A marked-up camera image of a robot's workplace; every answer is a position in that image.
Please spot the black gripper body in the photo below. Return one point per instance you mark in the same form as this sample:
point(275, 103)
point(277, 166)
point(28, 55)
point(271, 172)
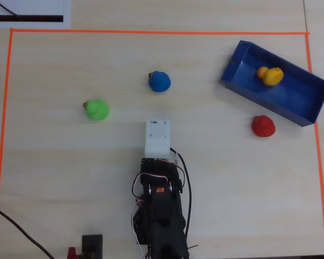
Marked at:
point(148, 165)

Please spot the yellow rubber duck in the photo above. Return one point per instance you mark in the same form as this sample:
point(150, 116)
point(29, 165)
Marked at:
point(272, 76)

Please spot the green rubber duck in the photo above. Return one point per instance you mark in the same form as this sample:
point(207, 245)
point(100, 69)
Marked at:
point(97, 109)

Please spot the blue rubber duck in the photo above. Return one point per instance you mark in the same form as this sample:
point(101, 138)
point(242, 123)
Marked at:
point(160, 81)

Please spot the red rubber duck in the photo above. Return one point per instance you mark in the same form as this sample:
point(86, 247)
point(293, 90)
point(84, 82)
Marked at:
point(263, 126)

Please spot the blue rectangular box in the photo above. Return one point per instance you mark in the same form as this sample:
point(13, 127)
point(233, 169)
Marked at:
point(291, 102)

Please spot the black table clamp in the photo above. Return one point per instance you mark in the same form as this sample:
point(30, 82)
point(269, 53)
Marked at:
point(92, 244)

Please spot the orange tape strip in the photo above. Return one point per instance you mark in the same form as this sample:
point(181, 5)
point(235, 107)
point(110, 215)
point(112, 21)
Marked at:
point(159, 32)
point(317, 145)
point(2, 135)

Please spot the white paper with black bar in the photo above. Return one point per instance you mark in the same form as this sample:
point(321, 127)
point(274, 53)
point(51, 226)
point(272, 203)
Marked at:
point(29, 10)

